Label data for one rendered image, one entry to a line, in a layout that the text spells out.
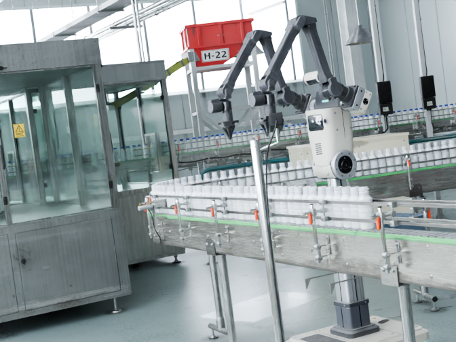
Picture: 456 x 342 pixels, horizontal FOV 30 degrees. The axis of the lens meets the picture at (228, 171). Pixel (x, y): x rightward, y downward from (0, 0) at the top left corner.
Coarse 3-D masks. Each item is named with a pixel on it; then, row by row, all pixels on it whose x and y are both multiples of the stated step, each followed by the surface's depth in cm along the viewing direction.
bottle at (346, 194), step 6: (342, 192) 342; (348, 192) 341; (342, 198) 342; (348, 198) 340; (342, 204) 342; (348, 204) 340; (342, 210) 342; (348, 210) 341; (342, 216) 344; (348, 216) 341; (348, 222) 341; (348, 228) 342
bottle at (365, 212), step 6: (360, 192) 331; (366, 192) 330; (360, 198) 331; (366, 198) 330; (372, 198) 331; (360, 210) 331; (366, 210) 330; (372, 210) 330; (360, 216) 331; (366, 216) 330; (360, 222) 332; (360, 228) 333; (366, 228) 330; (372, 228) 330
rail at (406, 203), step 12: (360, 204) 329; (372, 204) 323; (384, 204) 316; (396, 204) 310; (408, 204) 304; (420, 204) 298; (432, 204) 293; (444, 204) 287; (288, 216) 378; (300, 216) 370
